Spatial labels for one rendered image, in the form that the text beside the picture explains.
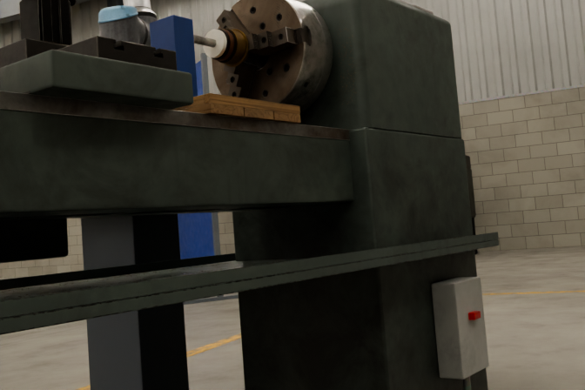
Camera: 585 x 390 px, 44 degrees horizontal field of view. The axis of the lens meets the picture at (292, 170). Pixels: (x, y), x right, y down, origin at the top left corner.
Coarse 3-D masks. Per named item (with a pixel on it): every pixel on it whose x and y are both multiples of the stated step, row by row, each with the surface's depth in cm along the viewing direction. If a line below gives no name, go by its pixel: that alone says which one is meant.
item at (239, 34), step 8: (224, 32) 172; (232, 32) 174; (240, 32) 176; (232, 40) 172; (240, 40) 174; (232, 48) 172; (240, 48) 174; (224, 56) 172; (232, 56) 174; (240, 56) 175; (248, 56) 179; (232, 64) 178
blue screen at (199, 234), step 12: (204, 60) 685; (204, 72) 683; (204, 84) 682; (180, 216) 767; (192, 216) 730; (204, 216) 699; (216, 216) 674; (180, 228) 768; (192, 228) 731; (204, 228) 700; (216, 228) 672; (180, 240) 770; (192, 240) 733; (204, 240) 701; (216, 240) 671; (180, 252) 771; (192, 252) 734; (204, 252) 703; (216, 252) 670; (192, 300) 654; (204, 300) 659
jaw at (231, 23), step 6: (222, 12) 186; (228, 12) 186; (234, 12) 189; (222, 18) 186; (228, 18) 185; (234, 18) 186; (222, 24) 186; (228, 24) 182; (234, 24) 183; (240, 24) 186; (246, 30) 186
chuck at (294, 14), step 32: (256, 0) 185; (288, 0) 180; (256, 32) 184; (320, 32) 182; (224, 64) 191; (256, 64) 191; (288, 64) 178; (320, 64) 181; (256, 96) 184; (288, 96) 178
